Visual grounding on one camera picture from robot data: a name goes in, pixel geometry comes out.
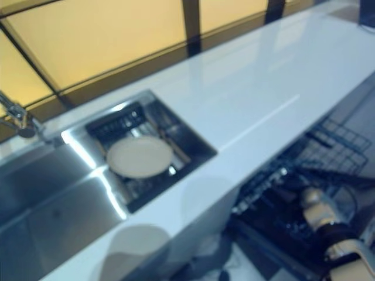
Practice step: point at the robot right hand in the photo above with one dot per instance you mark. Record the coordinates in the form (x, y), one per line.
(293, 190)

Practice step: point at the cream ceramic plate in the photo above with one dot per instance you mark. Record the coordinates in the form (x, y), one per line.
(139, 158)

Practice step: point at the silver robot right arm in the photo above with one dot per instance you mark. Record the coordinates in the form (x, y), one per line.
(322, 210)

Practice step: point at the white cabinet door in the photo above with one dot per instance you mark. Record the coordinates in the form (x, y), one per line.
(205, 210)

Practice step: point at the black robot foot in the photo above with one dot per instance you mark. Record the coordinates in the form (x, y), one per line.
(224, 275)

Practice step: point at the black dish drying rack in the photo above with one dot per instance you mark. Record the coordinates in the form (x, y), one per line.
(137, 123)

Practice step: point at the stainless steel sink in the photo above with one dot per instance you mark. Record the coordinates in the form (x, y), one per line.
(44, 187)

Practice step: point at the chrome gooseneck faucet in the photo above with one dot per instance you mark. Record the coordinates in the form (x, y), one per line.
(20, 117)

